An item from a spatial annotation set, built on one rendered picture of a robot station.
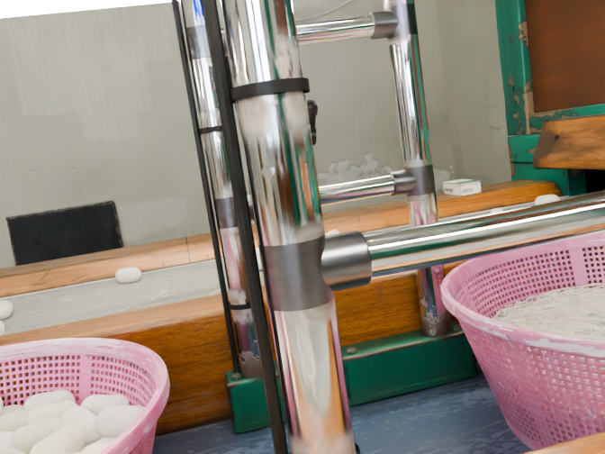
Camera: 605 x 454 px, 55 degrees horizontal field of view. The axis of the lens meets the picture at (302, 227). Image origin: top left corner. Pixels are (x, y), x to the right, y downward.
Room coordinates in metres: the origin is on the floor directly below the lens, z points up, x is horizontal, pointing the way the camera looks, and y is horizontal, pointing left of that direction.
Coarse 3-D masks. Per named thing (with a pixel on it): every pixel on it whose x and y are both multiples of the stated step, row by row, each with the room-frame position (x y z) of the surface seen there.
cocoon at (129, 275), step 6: (120, 270) 0.72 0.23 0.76; (126, 270) 0.72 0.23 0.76; (132, 270) 0.72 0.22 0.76; (138, 270) 0.72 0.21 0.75; (120, 276) 0.72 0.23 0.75; (126, 276) 0.72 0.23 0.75; (132, 276) 0.71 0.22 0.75; (138, 276) 0.72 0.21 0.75; (120, 282) 0.72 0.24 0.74; (126, 282) 0.72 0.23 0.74
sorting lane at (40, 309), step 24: (456, 216) 0.86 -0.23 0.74; (192, 264) 0.78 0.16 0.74; (72, 288) 0.74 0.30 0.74; (96, 288) 0.72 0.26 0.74; (120, 288) 0.70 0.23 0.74; (144, 288) 0.67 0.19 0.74; (168, 288) 0.66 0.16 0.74; (192, 288) 0.64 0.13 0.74; (216, 288) 0.62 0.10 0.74; (24, 312) 0.64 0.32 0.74; (48, 312) 0.63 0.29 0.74; (72, 312) 0.61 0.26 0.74; (96, 312) 0.59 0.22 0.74; (120, 312) 0.58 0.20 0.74
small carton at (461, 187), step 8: (448, 184) 0.93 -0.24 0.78; (456, 184) 0.91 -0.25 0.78; (464, 184) 0.90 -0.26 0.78; (472, 184) 0.90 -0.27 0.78; (480, 184) 0.90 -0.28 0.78; (448, 192) 0.94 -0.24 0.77; (456, 192) 0.91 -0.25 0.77; (464, 192) 0.90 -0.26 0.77; (472, 192) 0.90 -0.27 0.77; (480, 192) 0.90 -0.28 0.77
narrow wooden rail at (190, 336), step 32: (352, 288) 0.46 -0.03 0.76; (384, 288) 0.47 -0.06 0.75; (416, 288) 0.47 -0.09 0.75; (544, 288) 0.50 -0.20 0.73; (96, 320) 0.46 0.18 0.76; (128, 320) 0.45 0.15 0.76; (160, 320) 0.44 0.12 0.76; (192, 320) 0.44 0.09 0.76; (224, 320) 0.44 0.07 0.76; (352, 320) 0.46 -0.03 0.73; (384, 320) 0.47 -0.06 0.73; (416, 320) 0.47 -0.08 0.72; (160, 352) 0.43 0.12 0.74; (192, 352) 0.44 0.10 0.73; (224, 352) 0.44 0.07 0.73; (192, 384) 0.44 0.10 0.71; (224, 384) 0.44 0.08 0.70; (160, 416) 0.43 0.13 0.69; (192, 416) 0.43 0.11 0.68; (224, 416) 0.44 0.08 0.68
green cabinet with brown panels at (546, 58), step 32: (512, 0) 1.00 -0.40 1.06; (544, 0) 0.94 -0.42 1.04; (576, 0) 0.87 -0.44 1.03; (512, 32) 1.01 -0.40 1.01; (544, 32) 0.95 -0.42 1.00; (576, 32) 0.88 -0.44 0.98; (512, 64) 1.02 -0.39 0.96; (544, 64) 0.95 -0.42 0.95; (576, 64) 0.88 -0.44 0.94; (512, 96) 1.03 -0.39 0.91; (544, 96) 0.96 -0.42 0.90; (576, 96) 0.89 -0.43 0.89; (512, 128) 1.04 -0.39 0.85
